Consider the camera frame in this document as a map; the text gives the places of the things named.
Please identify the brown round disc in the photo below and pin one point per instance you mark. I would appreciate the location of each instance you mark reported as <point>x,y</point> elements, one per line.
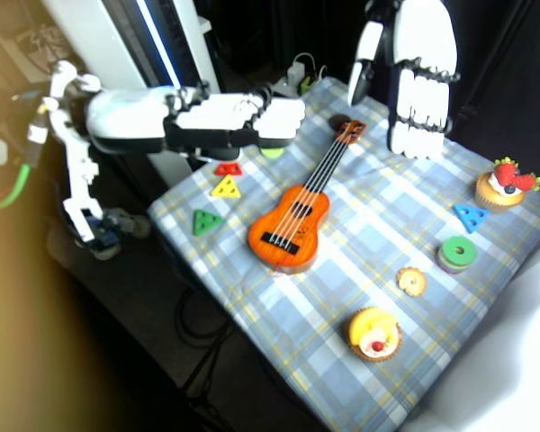
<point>336,119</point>

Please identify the yellow fruit toy cupcake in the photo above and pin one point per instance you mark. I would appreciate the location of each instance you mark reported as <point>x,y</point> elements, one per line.
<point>373,335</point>

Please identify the blue plaid tablecloth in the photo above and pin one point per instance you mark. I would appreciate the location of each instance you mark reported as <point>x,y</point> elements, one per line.
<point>364,279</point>

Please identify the green plug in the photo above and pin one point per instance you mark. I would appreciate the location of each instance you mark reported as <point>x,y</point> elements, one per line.
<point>306,84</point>

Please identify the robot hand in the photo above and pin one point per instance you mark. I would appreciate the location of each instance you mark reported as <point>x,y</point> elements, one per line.
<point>420,40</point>
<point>126,114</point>

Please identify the red triangle block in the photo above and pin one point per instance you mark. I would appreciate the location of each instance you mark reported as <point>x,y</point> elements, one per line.
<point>228,169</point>

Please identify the white column with blue light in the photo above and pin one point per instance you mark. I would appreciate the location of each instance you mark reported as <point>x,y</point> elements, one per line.
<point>108,45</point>

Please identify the large white object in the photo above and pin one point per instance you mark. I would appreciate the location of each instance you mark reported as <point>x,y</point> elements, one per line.
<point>499,382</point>

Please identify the light green round disc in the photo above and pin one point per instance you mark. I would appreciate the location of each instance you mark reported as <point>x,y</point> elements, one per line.
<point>272,153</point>

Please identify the strawberry toy cupcake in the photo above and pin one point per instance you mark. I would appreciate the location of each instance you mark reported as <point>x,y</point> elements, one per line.
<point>497,193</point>

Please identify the white power adapter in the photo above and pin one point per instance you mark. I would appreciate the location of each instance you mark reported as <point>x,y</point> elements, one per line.
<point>295,73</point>

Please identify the orange toy ukulele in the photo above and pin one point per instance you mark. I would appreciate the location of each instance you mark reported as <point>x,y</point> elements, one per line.
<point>288,229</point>

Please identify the small toy tart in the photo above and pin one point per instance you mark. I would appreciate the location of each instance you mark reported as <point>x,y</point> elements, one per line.
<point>411,281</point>

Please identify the yellow triangle block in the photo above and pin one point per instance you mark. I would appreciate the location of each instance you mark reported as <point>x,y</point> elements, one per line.
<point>226,188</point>

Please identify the blue triangle block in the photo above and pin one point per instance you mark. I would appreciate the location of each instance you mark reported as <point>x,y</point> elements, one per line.
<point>470,217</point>

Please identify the green triangle block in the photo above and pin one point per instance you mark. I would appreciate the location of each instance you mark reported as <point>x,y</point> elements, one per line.
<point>205,223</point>

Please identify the grey round base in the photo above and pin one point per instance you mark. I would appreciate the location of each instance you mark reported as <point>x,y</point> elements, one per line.
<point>130,222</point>

